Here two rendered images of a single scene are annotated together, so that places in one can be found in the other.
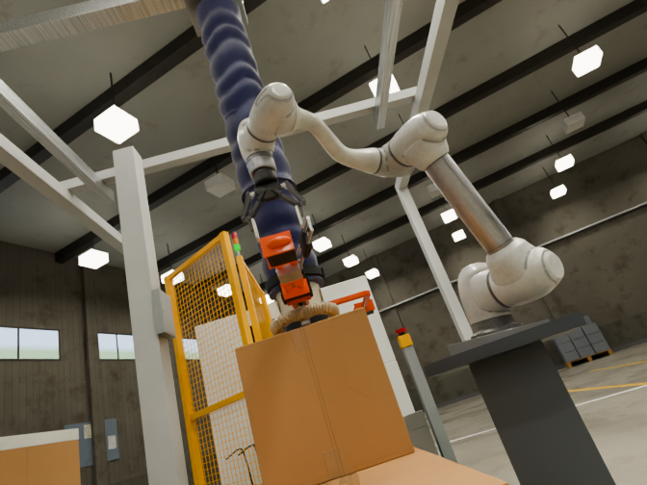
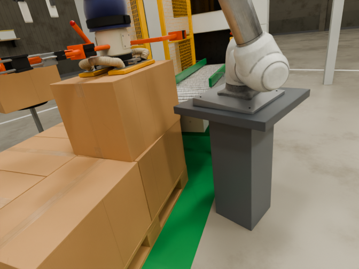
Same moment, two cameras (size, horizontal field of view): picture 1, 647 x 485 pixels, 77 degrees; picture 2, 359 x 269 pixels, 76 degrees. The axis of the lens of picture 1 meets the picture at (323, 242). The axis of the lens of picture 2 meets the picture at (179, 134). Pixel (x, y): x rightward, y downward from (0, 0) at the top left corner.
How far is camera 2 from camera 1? 97 cm
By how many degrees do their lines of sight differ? 55
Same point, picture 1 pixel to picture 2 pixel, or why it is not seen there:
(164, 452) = not seen: hidden behind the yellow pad
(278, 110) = not seen: outside the picture
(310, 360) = (85, 103)
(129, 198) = not seen: outside the picture
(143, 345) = (81, 9)
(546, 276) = (260, 86)
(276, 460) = (76, 142)
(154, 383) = (91, 34)
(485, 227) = (233, 23)
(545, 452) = (227, 165)
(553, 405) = (240, 150)
